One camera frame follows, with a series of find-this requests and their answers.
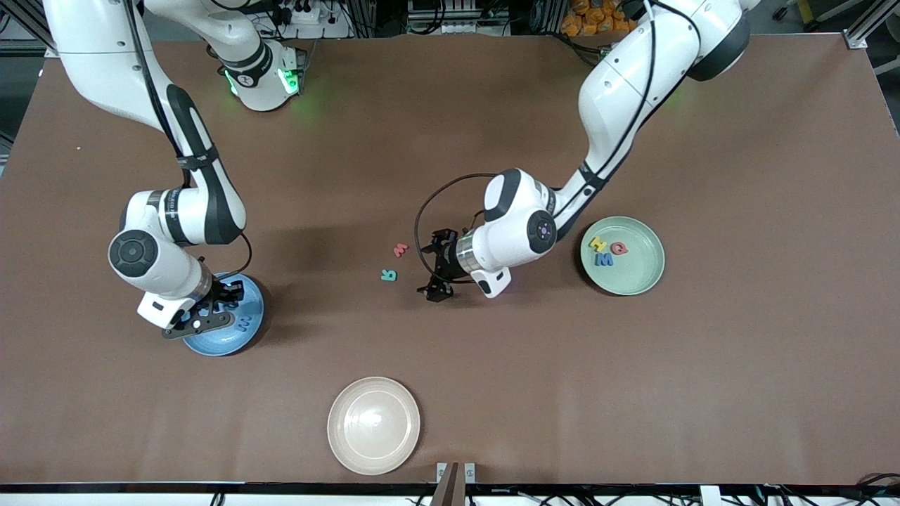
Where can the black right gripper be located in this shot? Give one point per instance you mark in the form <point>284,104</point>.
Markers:
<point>223,292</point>

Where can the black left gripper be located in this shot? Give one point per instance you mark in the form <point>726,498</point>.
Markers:
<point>447,261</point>

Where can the blue small letter m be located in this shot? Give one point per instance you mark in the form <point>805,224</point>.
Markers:
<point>244,324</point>

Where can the teal capital letter R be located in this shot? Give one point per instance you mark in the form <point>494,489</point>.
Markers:
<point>387,276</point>

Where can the yellow capital letter H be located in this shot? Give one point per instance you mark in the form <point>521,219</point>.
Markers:
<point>598,244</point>

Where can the blue capital letter W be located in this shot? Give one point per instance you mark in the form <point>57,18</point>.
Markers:
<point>605,261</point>

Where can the red capital letter Q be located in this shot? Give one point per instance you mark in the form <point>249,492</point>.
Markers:
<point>613,248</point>

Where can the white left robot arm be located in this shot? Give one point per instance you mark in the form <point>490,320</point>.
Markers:
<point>633,84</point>

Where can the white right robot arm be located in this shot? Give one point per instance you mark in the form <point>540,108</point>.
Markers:
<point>105,42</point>

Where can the blue plate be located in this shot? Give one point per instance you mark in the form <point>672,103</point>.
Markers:
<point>232,341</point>

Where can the red small letter w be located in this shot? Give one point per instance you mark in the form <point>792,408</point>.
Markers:
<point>401,250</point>

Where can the brown table mat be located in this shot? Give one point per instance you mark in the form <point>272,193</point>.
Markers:
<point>492,386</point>

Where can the beige plate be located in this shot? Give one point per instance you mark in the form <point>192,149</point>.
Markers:
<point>373,425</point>

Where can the green plate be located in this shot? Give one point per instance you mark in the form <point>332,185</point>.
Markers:
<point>636,277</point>

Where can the grey equipment rack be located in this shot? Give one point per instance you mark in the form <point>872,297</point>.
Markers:
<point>457,14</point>

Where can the white power strip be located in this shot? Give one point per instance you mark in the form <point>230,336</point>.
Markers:
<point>309,14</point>

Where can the orange fruit pile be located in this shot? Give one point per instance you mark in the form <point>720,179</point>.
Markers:
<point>587,17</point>

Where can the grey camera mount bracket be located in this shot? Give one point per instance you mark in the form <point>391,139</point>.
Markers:
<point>450,485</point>

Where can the aluminium frame post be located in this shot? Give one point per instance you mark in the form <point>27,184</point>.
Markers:
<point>856,40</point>
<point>49,52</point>

